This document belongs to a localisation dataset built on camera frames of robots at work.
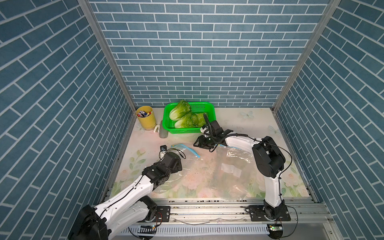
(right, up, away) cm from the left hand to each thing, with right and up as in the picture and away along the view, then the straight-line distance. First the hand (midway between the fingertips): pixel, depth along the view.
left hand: (176, 163), depth 83 cm
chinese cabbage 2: (+5, +24, +13) cm, 27 cm away
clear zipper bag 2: (+35, -8, +3) cm, 36 cm away
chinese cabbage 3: (+12, +25, +19) cm, 34 cm away
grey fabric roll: (-12, +16, +19) cm, 27 cm away
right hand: (+11, +8, +9) cm, 17 cm away
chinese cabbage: (+1, +33, +22) cm, 39 cm away
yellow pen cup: (-24, +29, +18) cm, 42 cm away
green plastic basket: (-9, +21, +25) cm, 34 cm away
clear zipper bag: (+8, -9, +3) cm, 12 cm away
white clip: (-18, +20, +24) cm, 36 cm away
